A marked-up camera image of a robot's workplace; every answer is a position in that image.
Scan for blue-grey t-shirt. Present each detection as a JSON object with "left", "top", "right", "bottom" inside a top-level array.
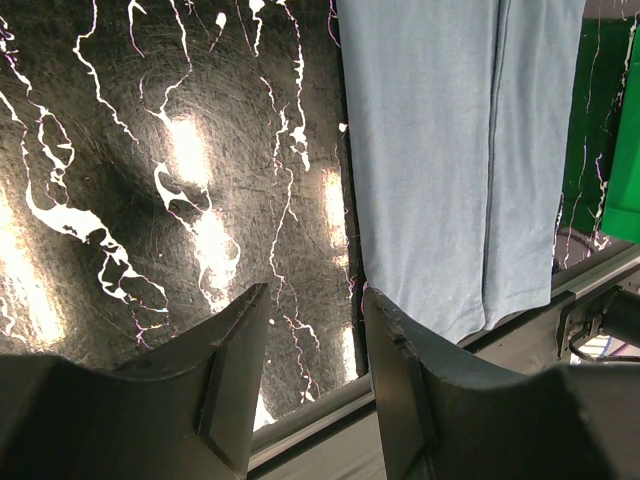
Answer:
[{"left": 337, "top": 1, "right": 585, "bottom": 342}]

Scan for green plastic bin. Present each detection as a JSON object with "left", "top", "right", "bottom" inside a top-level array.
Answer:
[{"left": 601, "top": 20, "right": 639, "bottom": 244}]

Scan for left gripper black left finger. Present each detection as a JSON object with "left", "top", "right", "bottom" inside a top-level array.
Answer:
[{"left": 1, "top": 283, "right": 270, "bottom": 479}]

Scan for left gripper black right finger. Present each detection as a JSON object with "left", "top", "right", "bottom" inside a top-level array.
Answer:
[{"left": 364, "top": 288, "right": 639, "bottom": 479}]

